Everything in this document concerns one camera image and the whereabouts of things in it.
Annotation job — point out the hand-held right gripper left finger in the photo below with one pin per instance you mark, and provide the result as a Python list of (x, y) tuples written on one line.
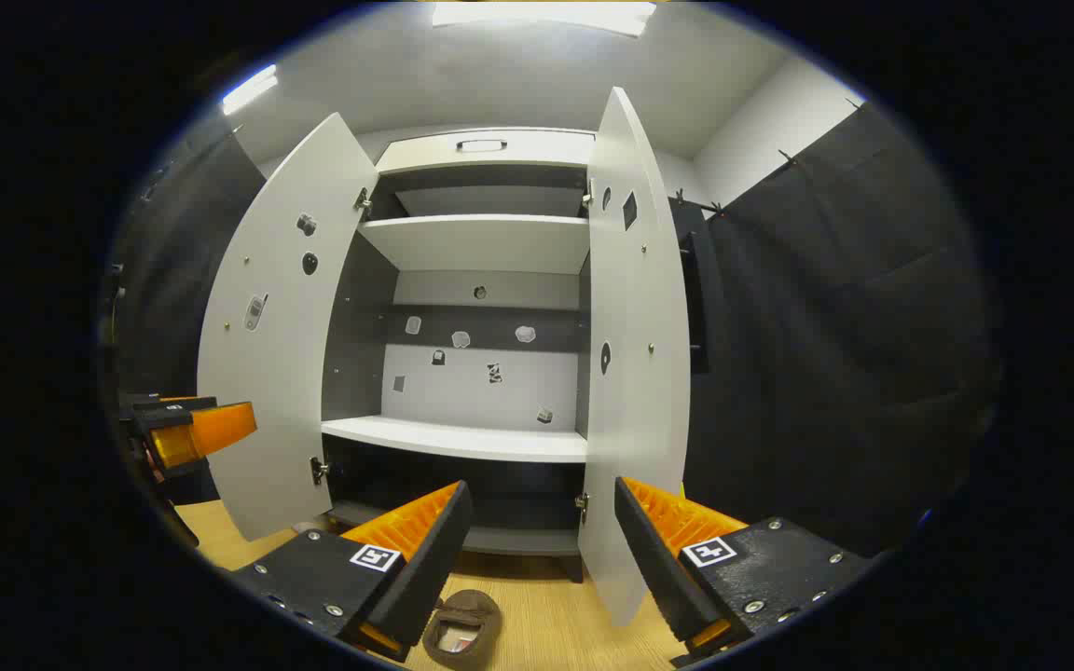
[(430, 568)]

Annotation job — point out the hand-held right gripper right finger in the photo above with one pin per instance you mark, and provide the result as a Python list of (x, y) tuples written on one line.
[(654, 568)]

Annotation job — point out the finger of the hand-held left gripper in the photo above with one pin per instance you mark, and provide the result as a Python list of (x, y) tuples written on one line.
[(173, 403), (211, 433)]

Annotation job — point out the brown fuzzy shoe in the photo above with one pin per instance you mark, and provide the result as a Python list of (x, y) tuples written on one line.
[(476, 610)]

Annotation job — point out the white cabinet door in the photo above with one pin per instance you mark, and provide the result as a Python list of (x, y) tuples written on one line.
[(276, 391), (635, 419)]

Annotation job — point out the white shoe cabinet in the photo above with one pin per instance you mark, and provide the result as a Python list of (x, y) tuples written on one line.
[(481, 242)]

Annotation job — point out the black backdrop cloth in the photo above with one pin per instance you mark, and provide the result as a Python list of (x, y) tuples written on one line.
[(854, 326)]

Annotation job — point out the narrow ceiling light strip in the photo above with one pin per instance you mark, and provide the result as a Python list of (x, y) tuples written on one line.
[(250, 89)]

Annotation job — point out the wide ceiling light panel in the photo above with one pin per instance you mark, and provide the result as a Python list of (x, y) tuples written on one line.
[(546, 14)]

